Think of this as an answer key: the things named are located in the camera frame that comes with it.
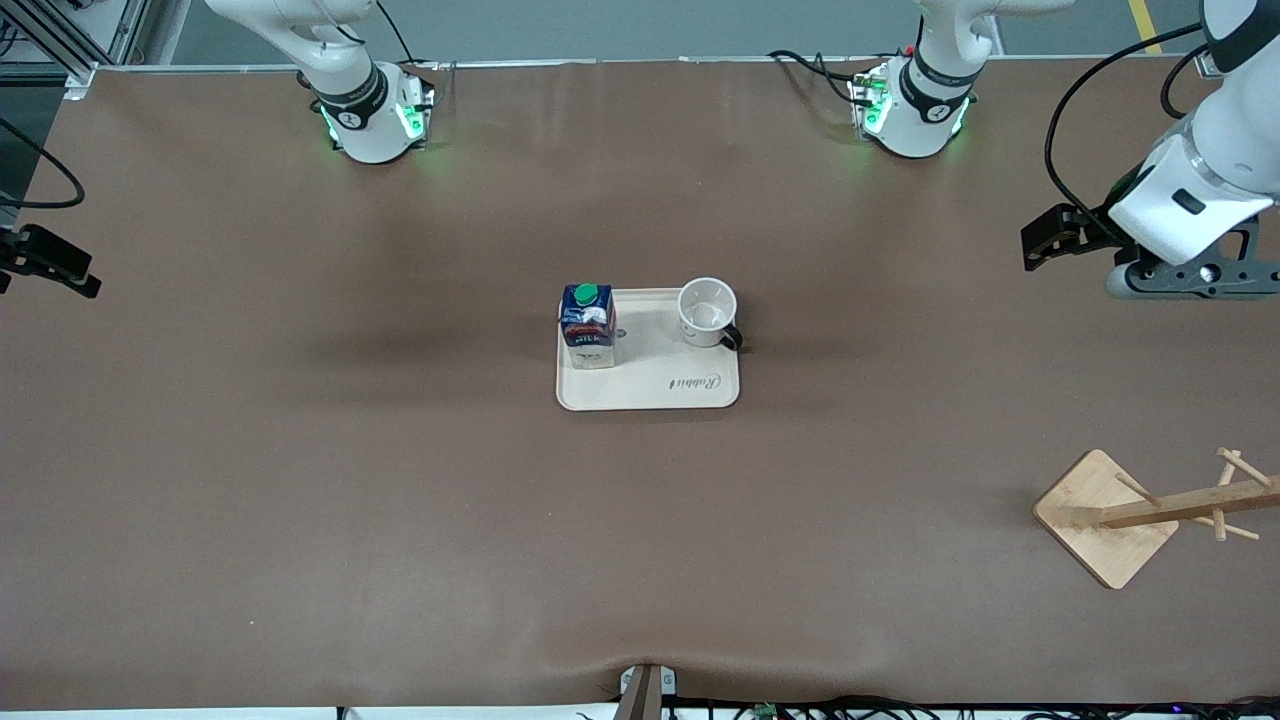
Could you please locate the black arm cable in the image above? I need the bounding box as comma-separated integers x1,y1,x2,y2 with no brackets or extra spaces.
1045,22,1216,233
0,118,87,211

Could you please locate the wooden cup rack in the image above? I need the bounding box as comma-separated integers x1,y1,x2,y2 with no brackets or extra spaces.
1032,447,1280,591

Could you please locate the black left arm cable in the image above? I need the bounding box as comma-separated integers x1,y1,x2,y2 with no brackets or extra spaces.
1045,22,1216,233

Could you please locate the white cup black handle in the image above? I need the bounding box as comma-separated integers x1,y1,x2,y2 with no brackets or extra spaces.
678,277,744,353

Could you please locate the black base cable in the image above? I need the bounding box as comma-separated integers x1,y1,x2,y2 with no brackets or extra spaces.
375,0,441,73
768,50,867,107

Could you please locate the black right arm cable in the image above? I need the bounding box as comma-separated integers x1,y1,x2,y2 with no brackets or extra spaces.
0,118,87,211

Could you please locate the beige plastic tray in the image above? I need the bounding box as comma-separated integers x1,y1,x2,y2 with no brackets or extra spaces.
556,287,742,412

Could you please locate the blue milk carton green cap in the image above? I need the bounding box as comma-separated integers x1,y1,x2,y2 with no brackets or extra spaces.
557,283,619,372

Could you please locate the brown table mat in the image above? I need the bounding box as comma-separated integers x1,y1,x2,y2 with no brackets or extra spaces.
0,58,1280,713

